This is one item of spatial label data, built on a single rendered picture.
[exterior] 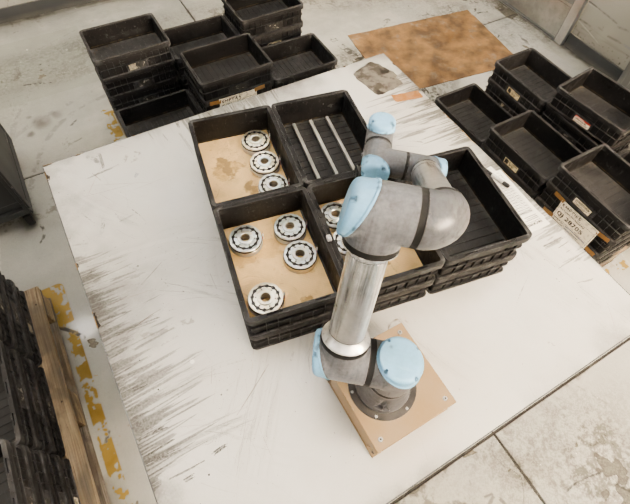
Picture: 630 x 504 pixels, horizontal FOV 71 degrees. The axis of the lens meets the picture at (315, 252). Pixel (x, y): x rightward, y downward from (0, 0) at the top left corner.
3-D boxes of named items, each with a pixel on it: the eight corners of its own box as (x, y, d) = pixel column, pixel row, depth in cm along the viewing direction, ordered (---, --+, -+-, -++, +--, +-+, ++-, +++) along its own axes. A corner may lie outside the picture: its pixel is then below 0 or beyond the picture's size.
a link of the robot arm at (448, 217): (498, 211, 74) (447, 148, 118) (433, 199, 75) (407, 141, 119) (476, 271, 79) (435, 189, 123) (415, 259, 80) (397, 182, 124)
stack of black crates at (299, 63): (310, 81, 290) (312, 31, 261) (334, 109, 276) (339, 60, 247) (255, 99, 278) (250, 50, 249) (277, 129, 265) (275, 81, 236)
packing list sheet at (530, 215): (553, 222, 167) (554, 221, 166) (508, 246, 160) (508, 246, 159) (494, 164, 181) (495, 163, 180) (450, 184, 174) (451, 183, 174)
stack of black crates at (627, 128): (608, 176, 256) (665, 113, 217) (567, 197, 246) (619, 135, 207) (554, 130, 275) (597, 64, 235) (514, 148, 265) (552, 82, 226)
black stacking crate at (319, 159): (383, 187, 158) (389, 165, 148) (304, 207, 152) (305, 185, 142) (343, 114, 177) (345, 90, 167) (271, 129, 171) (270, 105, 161)
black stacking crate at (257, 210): (346, 309, 132) (350, 292, 122) (250, 340, 126) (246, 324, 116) (304, 208, 151) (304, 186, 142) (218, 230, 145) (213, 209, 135)
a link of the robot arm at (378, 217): (365, 398, 107) (432, 208, 74) (305, 386, 107) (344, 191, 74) (367, 358, 117) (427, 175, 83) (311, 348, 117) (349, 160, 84)
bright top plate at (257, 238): (264, 249, 137) (264, 248, 136) (231, 255, 135) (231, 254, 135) (259, 223, 142) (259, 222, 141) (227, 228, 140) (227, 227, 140)
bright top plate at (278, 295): (286, 311, 126) (286, 310, 126) (250, 317, 125) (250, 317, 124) (279, 280, 131) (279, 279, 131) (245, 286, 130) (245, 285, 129)
